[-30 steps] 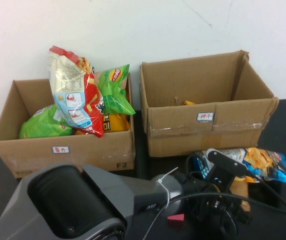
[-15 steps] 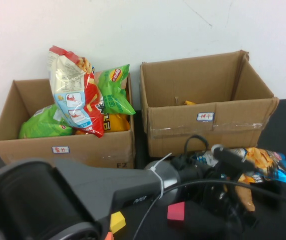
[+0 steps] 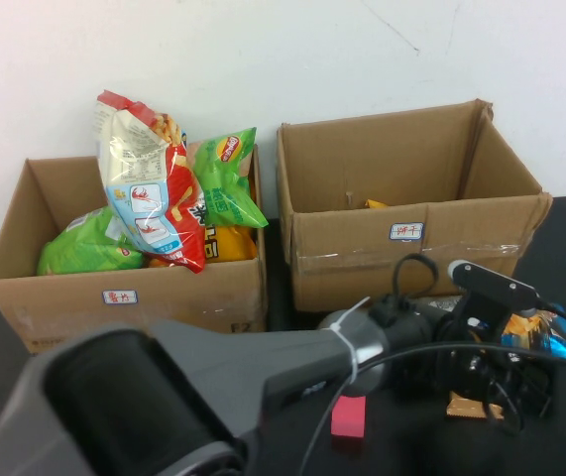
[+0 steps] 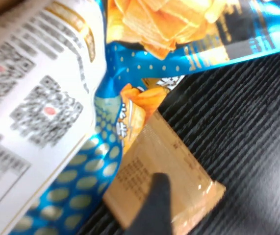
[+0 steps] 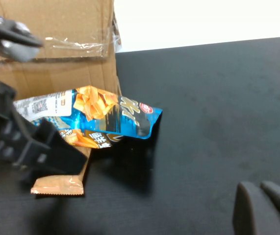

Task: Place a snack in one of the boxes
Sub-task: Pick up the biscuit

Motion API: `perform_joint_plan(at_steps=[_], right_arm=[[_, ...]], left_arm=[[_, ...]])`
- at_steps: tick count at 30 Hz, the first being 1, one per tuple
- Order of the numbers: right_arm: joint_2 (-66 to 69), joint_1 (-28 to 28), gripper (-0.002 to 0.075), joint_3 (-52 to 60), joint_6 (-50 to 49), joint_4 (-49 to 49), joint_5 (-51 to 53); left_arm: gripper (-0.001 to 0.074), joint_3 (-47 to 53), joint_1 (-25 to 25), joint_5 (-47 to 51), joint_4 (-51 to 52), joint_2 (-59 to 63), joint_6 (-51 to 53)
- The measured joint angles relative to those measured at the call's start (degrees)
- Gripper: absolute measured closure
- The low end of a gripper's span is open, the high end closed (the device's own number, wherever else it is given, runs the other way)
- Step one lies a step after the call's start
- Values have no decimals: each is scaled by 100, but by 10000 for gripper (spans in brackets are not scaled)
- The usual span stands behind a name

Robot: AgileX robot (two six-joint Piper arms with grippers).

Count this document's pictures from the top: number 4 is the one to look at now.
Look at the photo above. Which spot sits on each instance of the short brown snack bar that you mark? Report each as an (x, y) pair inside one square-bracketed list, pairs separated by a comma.
[(179, 171)]

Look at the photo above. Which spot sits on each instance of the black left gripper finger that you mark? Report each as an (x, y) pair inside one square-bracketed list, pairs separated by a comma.
[(157, 208)]

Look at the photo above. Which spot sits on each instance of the blue chips bag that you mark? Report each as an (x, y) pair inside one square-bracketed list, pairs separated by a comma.
[(56, 73)]

